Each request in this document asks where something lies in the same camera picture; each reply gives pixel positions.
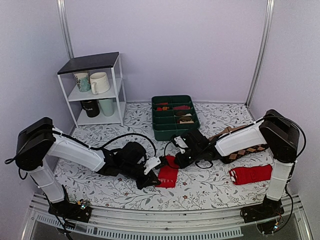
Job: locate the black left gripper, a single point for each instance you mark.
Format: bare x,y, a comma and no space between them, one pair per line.
151,180

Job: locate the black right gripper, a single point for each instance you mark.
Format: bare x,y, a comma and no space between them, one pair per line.
180,160

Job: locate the red and cream sock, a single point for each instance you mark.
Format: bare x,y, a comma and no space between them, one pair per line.
168,174

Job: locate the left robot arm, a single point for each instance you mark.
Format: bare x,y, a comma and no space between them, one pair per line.
42,139

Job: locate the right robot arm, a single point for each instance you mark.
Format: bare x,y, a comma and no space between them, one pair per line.
272,132

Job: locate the rolled socks in bin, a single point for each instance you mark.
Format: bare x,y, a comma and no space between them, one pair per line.
181,112

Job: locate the black argyle sock pair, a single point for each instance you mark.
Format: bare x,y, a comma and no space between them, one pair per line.
243,152

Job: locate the tan ribbed sock pair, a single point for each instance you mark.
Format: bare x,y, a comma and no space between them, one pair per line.
227,130

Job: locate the green divided storage bin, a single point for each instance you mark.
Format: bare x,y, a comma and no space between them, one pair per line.
165,128

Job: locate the folded red sock pair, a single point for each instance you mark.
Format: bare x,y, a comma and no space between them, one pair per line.
248,175

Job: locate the mint green mug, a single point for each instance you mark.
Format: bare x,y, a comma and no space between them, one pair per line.
107,106

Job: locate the black mug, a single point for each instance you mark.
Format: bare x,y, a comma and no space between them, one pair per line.
91,107

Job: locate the white ceramic mug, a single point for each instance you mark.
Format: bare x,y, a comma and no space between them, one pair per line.
99,83

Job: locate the white shelf unit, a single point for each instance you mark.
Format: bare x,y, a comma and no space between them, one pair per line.
104,62

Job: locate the floral teal mug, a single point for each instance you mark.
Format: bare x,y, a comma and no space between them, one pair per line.
82,81

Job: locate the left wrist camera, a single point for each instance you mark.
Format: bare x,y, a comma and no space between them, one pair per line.
151,163

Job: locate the aluminium front rail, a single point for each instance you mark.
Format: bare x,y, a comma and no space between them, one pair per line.
206,224

